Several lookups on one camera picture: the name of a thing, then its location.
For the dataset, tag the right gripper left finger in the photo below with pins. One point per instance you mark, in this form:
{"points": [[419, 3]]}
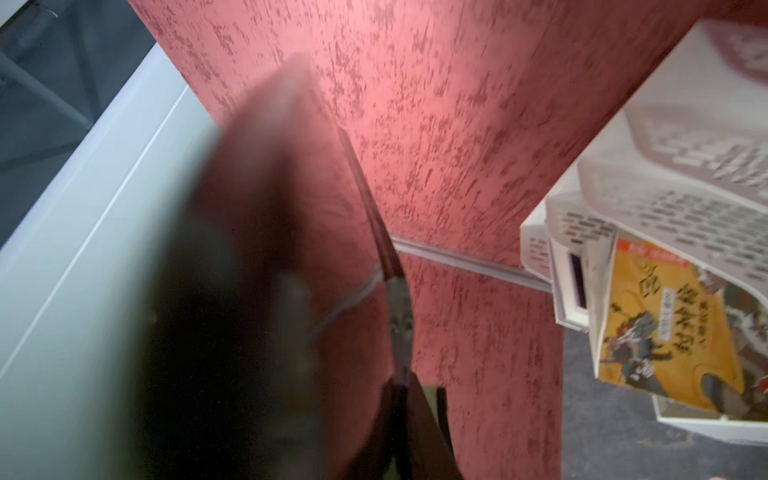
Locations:
{"points": [[384, 454]]}

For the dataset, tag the yellow illustrated book in rack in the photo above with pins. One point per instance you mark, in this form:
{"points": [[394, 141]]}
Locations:
{"points": [[665, 326]]}

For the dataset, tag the white file organiser rack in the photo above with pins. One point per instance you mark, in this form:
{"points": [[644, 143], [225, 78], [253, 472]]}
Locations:
{"points": [[682, 165]]}

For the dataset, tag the left aluminium corner post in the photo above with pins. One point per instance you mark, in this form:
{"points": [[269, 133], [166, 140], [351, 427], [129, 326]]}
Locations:
{"points": [[513, 275]]}

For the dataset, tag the square floral plate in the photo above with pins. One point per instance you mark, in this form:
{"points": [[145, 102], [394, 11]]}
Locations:
{"points": [[280, 305]]}

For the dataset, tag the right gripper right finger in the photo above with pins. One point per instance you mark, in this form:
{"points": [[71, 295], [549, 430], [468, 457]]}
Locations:
{"points": [[428, 453]]}

